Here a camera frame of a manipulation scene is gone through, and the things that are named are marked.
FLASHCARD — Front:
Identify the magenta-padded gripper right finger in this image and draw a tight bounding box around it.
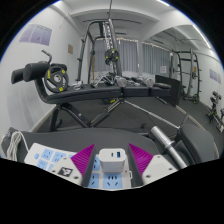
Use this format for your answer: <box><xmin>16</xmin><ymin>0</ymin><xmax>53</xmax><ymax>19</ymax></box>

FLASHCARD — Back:
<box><xmin>125</xmin><ymin>143</ymin><xmax>179</xmax><ymax>187</ymax></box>

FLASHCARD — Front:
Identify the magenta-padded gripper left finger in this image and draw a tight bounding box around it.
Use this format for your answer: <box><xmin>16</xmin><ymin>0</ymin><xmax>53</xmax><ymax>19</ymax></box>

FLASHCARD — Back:
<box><xmin>49</xmin><ymin>143</ymin><xmax>101</xmax><ymax>188</ymax></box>

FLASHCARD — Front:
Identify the white charger block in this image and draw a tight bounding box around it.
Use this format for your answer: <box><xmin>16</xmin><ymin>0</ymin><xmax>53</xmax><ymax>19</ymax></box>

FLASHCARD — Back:
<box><xmin>98</xmin><ymin>148</ymin><xmax>128</xmax><ymax>174</ymax></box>

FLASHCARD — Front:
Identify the white power strip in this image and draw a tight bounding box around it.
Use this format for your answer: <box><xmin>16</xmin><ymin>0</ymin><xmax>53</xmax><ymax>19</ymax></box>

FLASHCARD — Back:
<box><xmin>23</xmin><ymin>142</ymin><xmax>134</xmax><ymax>190</ymax></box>

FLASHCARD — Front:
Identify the long thin silver bar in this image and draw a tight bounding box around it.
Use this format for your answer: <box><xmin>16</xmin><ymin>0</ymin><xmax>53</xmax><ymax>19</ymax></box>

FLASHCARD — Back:
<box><xmin>124</xmin><ymin>99</ymin><xmax>183</xmax><ymax>131</ymax></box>

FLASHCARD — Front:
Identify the black padded seat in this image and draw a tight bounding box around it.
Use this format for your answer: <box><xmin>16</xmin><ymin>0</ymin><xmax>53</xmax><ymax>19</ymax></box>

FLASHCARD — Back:
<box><xmin>176</xmin><ymin>123</ymin><xmax>219</xmax><ymax>166</ymax></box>

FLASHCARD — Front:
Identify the black weight bench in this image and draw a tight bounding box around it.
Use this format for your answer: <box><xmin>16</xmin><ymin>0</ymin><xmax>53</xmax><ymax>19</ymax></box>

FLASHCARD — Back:
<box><xmin>10</xmin><ymin>60</ymin><xmax>174</xmax><ymax>133</ymax></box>

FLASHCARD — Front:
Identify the black box panel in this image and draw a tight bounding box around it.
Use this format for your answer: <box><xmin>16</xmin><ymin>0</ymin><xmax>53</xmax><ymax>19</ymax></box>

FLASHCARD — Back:
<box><xmin>154</xmin><ymin>74</ymin><xmax>181</xmax><ymax>108</ymax></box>

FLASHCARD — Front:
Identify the silver dumbbell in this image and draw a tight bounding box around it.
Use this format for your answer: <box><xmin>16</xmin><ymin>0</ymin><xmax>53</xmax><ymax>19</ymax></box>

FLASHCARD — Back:
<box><xmin>138</xmin><ymin>76</ymin><xmax>156</xmax><ymax>88</ymax></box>
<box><xmin>114</xmin><ymin>75</ymin><xmax>129</xmax><ymax>88</ymax></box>

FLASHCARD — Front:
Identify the black exercise machine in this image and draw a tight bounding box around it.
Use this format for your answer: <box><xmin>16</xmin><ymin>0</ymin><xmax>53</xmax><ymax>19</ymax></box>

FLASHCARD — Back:
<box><xmin>206</xmin><ymin>91</ymin><xmax>224</xmax><ymax>133</ymax></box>

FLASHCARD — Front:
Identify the black power rack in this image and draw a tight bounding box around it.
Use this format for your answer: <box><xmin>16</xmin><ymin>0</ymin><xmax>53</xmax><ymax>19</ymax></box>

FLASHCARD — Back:
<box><xmin>169</xmin><ymin>49</ymin><xmax>201</xmax><ymax>104</ymax></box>

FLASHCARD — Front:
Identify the grey window curtain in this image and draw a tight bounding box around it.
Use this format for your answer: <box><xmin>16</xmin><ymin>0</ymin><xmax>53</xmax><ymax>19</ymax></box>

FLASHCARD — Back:
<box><xmin>93</xmin><ymin>39</ymin><xmax>139</xmax><ymax>73</ymax></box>
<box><xmin>142</xmin><ymin>43</ymin><xmax>171</xmax><ymax>75</ymax></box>

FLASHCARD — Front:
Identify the hanging black yellow weight plate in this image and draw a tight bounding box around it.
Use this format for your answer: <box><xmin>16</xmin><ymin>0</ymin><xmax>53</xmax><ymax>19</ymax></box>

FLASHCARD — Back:
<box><xmin>104</xmin><ymin>48</ymin><xmax>120</xmax><ymax>65</ymax></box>

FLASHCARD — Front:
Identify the long ceiling light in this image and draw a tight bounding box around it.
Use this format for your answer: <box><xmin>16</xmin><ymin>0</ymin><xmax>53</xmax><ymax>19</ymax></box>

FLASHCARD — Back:
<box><xmin>191</xmin><ymin>24</ymin><xmax>212</xmax><ymax>49</ymax></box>

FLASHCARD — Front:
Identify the white coiled power cable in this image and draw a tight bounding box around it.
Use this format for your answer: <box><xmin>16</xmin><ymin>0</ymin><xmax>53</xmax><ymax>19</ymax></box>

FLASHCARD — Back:
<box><xmin>5</xmin><ymin>130</ymin><xmax>29</xmax><ymax>163</ymax></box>

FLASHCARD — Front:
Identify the small purple wall poster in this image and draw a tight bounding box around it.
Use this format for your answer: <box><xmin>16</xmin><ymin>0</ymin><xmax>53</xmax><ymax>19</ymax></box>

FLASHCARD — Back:
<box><xmin>208</xmin><ymin>68</ymin><xmax>223</xmax><ymax>84</ymax></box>

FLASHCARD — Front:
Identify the black cable machine frame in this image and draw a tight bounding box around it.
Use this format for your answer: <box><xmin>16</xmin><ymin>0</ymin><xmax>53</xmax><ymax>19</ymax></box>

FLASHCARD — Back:
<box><xmin>75</xmin><ymin>19</ymin><xmax>123</xmax><ymax>84</ymax></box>

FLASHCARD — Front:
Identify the large purple wall poster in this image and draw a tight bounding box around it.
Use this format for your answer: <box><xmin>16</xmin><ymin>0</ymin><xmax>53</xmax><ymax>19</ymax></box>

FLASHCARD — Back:
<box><xmin>18</xmin><ymin>23</ymin><xmax>53</xmax><ymax>47</ymax></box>

